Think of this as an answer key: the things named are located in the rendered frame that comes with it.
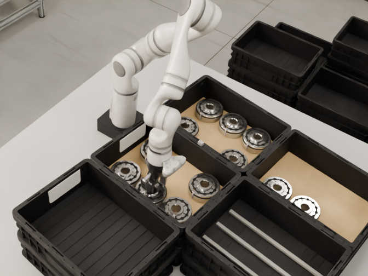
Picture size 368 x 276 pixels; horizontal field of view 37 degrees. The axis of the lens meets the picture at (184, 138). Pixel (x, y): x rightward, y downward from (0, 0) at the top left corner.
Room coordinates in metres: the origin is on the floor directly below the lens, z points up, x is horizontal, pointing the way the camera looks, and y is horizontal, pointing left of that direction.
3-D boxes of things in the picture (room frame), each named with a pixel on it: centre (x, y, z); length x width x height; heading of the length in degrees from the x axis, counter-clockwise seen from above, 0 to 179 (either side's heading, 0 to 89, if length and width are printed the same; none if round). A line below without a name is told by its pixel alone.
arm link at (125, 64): (1.47, 0.23, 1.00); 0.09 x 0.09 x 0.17; 56
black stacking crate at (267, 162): (1.15, -0.45, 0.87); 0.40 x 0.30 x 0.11; 55
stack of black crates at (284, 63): (2.32, -0.42, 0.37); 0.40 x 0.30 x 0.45; 63
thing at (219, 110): (1.50, -0.08, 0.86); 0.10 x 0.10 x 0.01
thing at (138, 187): (1.08, 0.08, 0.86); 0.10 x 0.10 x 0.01
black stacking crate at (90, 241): (0.89, 0.22, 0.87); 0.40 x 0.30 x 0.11; 55
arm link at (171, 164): (1.09, 0.05, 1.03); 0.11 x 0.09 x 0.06; 55
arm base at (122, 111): (1.48, 0.24, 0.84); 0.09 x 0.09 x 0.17; 57
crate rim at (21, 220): (0.89, 0.22, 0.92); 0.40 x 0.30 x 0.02; 55
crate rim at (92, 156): (1.13, 0.05, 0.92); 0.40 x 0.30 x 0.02; 55
